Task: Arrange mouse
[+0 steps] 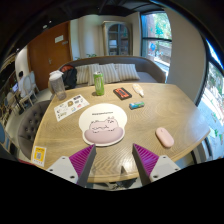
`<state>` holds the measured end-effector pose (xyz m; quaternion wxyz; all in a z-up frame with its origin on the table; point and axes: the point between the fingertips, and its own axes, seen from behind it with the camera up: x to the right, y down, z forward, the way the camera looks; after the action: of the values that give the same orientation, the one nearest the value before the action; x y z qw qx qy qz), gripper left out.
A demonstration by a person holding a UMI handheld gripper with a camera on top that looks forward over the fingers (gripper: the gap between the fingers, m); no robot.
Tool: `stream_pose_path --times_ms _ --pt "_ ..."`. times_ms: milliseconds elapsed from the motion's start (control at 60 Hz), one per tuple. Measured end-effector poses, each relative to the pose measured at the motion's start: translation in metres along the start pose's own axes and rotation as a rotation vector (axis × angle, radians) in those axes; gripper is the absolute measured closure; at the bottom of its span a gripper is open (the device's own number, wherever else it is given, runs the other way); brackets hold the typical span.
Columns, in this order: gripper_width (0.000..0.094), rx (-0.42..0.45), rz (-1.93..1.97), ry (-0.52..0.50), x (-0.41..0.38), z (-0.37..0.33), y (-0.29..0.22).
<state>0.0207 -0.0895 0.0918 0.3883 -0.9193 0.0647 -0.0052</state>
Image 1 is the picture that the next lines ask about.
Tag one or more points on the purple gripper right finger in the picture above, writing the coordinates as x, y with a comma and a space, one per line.
152, 167

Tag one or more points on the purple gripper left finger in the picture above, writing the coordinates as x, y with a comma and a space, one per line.
75, 168

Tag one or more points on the pink computer mouse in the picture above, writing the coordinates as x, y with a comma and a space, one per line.
164, 137

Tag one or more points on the white cat mouse pad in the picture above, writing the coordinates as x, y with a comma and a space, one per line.
103, 124

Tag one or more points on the yellow QR code card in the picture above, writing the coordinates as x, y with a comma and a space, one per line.
38, 155

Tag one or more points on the white sticker sheet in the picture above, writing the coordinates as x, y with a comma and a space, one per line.
70, 106

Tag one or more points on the grey tufted chair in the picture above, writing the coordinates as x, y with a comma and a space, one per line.
29, 126

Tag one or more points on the cream plastic bottle lying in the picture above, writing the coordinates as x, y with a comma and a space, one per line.
137, 88

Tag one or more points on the black backpack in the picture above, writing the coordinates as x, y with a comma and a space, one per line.
69, 76

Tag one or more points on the white chair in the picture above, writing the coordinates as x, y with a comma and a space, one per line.
25, 89

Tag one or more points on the striped cushion left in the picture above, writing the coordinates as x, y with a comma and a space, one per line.
82, 74

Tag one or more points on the striped cushion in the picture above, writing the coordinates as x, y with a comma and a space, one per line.
82, 74
127, 72
108, 70

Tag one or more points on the green drink can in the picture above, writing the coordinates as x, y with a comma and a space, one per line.
99, 83

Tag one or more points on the grey curved sofa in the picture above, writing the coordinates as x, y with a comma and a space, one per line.
147, 70

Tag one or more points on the striped cushion right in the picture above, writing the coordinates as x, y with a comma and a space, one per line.
127, 72

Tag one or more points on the striped cushion middle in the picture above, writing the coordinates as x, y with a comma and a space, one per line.
108, 70

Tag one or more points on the wooden door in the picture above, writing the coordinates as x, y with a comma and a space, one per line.
48, 52

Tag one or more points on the wooden glass cabinet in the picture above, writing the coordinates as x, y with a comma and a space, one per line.
117, 37

